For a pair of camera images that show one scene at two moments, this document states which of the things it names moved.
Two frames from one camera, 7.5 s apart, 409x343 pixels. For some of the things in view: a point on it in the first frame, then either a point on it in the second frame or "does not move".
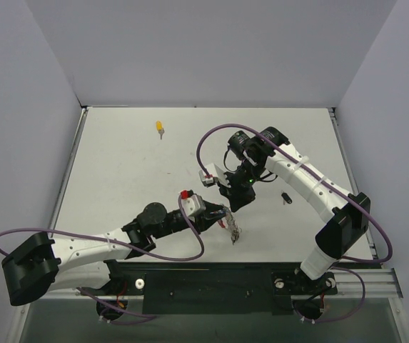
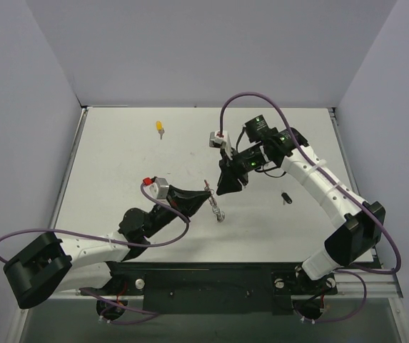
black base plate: x=224 y=289 does not move
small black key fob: x=285 y=198 does not move
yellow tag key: x=159 y=125 does not move
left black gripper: x=211 y=217 to x=172 y=199
